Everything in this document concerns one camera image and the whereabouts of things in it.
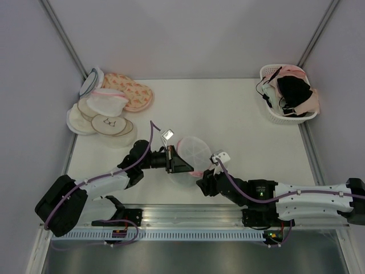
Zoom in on pink bra in basket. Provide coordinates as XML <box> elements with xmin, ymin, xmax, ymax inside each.
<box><xmin>265</xmin><ymin>65</ymin><xmax>319</xmax><ymax>117</ymax></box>

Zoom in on beige bag with glasses print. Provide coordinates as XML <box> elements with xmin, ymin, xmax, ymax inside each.
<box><xmin>91</xmin><ymin>115</ymin><xmax>134</xmax><ymax>136</ymax></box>

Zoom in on white bag blue zipper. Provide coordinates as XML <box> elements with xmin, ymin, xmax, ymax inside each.
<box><xmin>79</xmin><ymin>67</ymin><xmax>104</xmax><ymax>98</ymax></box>

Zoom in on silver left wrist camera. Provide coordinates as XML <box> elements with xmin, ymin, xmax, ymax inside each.
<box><xmin>161</xmin><ymin>129</ymin><xmax>174</xmax><ymax>147</ymax></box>

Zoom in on orange patterned laundry bag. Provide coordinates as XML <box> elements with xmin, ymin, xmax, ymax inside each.
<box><xmin>102</xmin><ymin>73</ymin><xmax>154</xmax><ymax>112</ymax></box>

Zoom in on white slotted cable duct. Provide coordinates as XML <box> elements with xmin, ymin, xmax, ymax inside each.
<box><xmin>52</xmin><ymin>229</ymin><xmax>265</xmax><ymax>241</ymax></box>

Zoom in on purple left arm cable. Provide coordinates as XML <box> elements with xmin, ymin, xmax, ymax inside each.
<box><xmin>42</xmin><ymin>119</ymin><xmax>163</xmax><ymax>232</ymax></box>

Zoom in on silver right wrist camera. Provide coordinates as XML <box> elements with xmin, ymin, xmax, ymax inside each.
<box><xmin>210</xmin><ymin>150</ymin><xmax>230</xmax><ymax>165</ymax></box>

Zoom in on white round laundry bag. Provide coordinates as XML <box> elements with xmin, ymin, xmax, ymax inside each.
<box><xmin>66</xmin><ymin>103</ymin><xmax>96</xmax><ymax>135</ymax></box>

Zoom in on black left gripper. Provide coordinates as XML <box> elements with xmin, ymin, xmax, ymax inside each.
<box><xmin>140</xmin><ymin>145</ymin><xmax>194</xmax><ymax>174</ymax></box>

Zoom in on white mesh laundry bag pink zipper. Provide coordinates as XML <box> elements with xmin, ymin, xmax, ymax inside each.
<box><xmin>169</xmin><ymin>136</ymin><xmax>212</xmax><ymax>189</ymax></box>

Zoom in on beige round bag behind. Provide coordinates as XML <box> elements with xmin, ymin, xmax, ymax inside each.
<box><xmin>76</xmin><ymin>98</ymin><xmax>98</xmax><ymax>122</ymax></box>

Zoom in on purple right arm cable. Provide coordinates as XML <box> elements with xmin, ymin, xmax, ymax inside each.
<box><xmin>212</xmin><ymin>158</ymin><xmax>365</xmax><ymax>205</ymax></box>

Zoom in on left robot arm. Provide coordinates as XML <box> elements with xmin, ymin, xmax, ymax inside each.
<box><xmin>35</xmin><ymin>140</ymin><xmax>194</xmax><ymax>237</ymax></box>

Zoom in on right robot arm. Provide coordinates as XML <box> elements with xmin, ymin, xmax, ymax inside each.
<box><xmin>196</xmin><ymin>170</ymin><xmax>364</xmax><ymax>228</ymax></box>

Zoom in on white mesh bag pink trim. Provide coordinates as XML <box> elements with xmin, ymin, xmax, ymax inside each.
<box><xmin>86</xmin><ymin>88</ymin><xmax>129</xmax><ymax>117</ymax></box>

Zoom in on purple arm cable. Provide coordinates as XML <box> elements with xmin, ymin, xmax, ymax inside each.
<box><xmin>212</xmin><ymin>158</ymin><xmax>365</xmax><ymax>205</ymax></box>
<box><xmin>42</xmin><ymin>119</ymin><xmax>163</xmax><ymax>232</ymax></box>

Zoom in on aluminium mounting rail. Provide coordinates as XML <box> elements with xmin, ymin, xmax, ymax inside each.
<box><xmin>42</xmin><ymin>204</ymin><xmax>351</xmax><ymax>229</ymax></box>

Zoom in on white perforated plastic basket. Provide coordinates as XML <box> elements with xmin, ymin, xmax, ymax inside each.
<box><xmin>255</xmin><ymin>64</ymin><xmax>320</xmax><ymax>125</ymax></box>

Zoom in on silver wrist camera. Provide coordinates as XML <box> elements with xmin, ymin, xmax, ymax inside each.
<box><xmin>161</xmin><ymin>129</ymin><xmax>174</xmax><ymax>147</ymax></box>
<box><xmin>210</xmin><ymin>150</ymin><xmax>230</xmax><ymax>165</ymax></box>

